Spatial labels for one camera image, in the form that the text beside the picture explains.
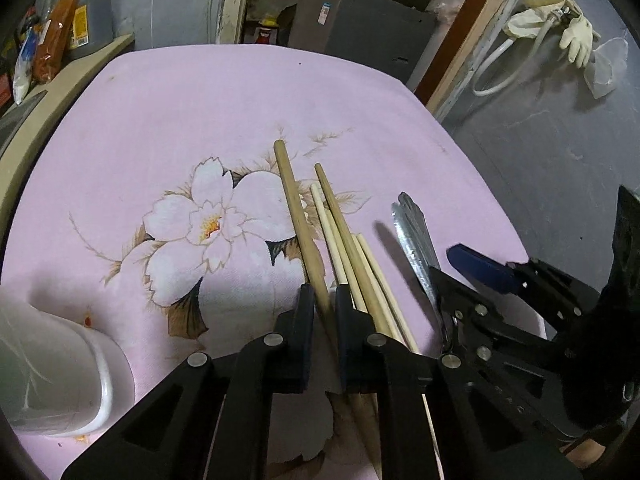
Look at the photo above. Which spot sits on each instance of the wooden door frame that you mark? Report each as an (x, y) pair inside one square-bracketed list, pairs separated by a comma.
[(451, 66)]

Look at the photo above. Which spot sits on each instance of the white plastic utensil caddy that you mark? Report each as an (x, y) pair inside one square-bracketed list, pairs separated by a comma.
[(59, 378)]

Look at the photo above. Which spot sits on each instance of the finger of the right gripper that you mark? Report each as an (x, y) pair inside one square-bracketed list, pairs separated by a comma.
[(556, 296), (502, 367)]

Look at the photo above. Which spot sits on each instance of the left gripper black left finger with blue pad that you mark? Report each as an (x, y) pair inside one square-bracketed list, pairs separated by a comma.
[(209, 418)]

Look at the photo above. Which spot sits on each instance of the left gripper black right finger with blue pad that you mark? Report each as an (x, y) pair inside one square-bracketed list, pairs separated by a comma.
[(437, 422)]

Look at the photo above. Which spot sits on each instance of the cream rubber gloves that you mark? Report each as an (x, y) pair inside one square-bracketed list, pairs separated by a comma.
[(541, 16)]

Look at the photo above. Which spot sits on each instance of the pink floral tablecloth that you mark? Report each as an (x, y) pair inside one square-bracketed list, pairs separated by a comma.
[(145, 201)]

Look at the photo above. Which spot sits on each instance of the white seasoning bag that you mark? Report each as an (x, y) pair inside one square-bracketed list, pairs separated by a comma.
[(23, 66)]

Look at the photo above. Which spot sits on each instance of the orange spice bag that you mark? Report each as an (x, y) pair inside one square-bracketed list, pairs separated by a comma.
[(52, 45)]

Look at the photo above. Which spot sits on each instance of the dark grey cabinet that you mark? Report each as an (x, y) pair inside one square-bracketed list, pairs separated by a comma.
[(381, 34)]

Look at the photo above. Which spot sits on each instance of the clear hanging plastic bag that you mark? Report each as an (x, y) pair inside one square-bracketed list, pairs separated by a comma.
[(607, 66)]

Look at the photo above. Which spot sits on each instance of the steel fork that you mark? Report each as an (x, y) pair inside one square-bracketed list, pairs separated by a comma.
[(416, 243)]

